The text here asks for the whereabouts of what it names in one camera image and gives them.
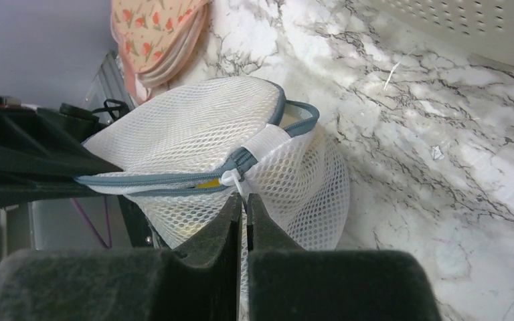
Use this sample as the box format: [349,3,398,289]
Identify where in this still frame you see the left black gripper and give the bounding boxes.
[0,96,130,208]

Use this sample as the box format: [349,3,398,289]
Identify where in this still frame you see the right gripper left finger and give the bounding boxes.
[0,194,242,320]

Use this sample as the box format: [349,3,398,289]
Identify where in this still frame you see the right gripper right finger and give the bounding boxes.
[246,193,440,320]

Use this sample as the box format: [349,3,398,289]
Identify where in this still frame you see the yellow bra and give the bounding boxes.
[194,179,221,189]

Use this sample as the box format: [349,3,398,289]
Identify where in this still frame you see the floral pink laundry bag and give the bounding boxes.
[110,0,209,104]

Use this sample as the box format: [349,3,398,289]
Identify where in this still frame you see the cream laundry basket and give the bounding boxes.
[369,0,514,66]

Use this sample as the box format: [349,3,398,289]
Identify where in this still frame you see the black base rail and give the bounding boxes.
[118,195,168,248]

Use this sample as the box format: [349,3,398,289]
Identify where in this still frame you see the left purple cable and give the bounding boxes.
[70,195,113,250]

